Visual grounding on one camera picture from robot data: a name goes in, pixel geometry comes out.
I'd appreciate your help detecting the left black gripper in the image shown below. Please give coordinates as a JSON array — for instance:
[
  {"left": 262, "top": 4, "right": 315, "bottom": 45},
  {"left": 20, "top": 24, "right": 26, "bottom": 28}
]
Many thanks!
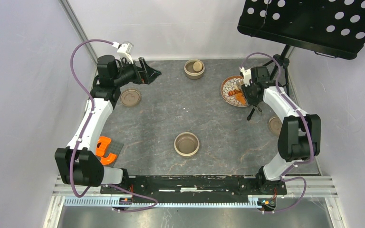
[{"left": 113, "top": 57, "right": 161, "bottom": 87}]

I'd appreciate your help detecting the orange fried food piece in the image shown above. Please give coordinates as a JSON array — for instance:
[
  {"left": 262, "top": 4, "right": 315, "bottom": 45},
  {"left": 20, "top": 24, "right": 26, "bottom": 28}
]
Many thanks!
[{"left": 235, "top": 95, "right": 247, "bottom": 106}]

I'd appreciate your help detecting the round bread bun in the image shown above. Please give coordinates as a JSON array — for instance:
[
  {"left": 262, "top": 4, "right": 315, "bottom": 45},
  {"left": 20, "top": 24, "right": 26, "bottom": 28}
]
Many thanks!
[{"left": 192, "top": 61, "right": 203, "bottom": 72}]

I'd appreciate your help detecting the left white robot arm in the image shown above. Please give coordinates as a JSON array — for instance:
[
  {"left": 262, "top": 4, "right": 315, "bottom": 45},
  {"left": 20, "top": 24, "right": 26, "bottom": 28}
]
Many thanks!
[{"left": 55, "top": 55, "right": 162, "bottom": 194}]

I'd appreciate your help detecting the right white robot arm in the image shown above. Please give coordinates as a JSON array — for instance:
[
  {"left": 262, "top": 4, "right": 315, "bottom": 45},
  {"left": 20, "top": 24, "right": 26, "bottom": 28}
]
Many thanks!
[{"left": 240, "top": 66, "right": 321, "bottom": 194}]

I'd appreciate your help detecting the patterned orange plate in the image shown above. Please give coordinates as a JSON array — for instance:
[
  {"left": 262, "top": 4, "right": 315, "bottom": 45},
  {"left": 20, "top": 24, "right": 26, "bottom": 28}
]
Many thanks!
[{"left": 220, "top": 76, "right": 251, "bottom": 107}]

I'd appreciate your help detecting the left brown lid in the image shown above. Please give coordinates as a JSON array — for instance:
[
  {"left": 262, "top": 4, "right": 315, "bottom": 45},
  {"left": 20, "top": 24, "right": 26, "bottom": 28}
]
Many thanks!
[{"left": 120, "top": 89, "right": 142, "bottom": 107}]

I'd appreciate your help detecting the brown lid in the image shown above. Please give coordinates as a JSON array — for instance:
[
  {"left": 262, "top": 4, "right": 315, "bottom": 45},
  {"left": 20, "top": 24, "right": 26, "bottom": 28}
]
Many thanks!
[
  {"left": 120, "top": 89, "right": 142, "bottom": 107},
  {"left": 268, "top": 116, "right": 282, "bottom": 136}
]

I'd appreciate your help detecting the far brown bowl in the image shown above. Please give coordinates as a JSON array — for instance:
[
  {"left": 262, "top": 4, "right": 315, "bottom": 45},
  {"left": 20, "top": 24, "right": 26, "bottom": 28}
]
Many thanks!
[{"left": 184, "top": 59, "right": 205, "bottom": 80}]

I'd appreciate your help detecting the brown bowl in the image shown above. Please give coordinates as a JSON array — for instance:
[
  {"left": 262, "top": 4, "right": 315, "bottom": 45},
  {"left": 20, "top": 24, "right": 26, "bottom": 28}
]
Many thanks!
[
  {"left": 173, "top": 132, "right": 200, "bottom": 158},
  {"left": 184, "top": 59, "right": 205, "bottom": 80}
]

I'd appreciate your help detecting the right brown lid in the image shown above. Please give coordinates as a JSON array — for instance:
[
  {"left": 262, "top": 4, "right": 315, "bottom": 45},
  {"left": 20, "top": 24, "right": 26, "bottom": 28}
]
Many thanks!
[{"left": 268, "top": 116, "right": 282, "bottom": 136}]

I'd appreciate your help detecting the near brown bowl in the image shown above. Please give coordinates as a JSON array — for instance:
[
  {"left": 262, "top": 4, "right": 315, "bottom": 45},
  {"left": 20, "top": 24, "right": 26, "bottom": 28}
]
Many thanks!
[{"left": 173, "top": 132, "right": 200, "bottom": 158}]

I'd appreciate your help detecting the grey lego baseplate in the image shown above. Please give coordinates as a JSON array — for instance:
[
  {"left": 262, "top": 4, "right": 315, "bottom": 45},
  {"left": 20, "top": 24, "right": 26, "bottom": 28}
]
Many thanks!
[{"left": 96, "top": 141, "right": 124, "bottom": 161}]

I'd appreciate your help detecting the orange horseshoe toy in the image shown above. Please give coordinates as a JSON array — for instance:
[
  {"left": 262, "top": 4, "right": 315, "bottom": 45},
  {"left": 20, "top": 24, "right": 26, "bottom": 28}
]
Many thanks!
[{"left": 96, "top": 136, "right": 118, "bottom": 166}]

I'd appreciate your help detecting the black music stand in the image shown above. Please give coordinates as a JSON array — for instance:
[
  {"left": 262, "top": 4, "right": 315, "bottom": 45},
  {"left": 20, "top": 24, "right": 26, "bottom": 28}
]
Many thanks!
[{"left": 237, "top": 0, "right": 365, "bottom": 102}]

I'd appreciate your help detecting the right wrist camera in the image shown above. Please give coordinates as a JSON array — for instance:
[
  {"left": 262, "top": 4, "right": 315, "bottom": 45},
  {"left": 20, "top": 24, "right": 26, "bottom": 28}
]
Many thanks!
[{"left": 239, "top": 67, "right": 252, "bottom": 86}]

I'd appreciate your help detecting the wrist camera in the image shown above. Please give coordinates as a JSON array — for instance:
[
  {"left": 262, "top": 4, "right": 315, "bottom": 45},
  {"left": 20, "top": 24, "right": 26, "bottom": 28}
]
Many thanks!
[
  {"left": 112, "top": 42, "right": 134, "bottom": 64},
  {"left": 239, "top": 67, "right": 252, "bottom": 86}
]

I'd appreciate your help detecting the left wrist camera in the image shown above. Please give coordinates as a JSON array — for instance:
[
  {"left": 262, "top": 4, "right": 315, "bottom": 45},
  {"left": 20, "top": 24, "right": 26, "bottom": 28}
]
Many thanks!
[{"left": 112, "top": 42, "right": 134, "bottom": 64}]

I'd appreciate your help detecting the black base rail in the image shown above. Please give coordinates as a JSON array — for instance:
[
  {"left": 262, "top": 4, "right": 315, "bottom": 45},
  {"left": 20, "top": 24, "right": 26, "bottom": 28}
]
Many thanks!
[{"left": 100, "top": 175, "right": 287, "bottom": 204}]

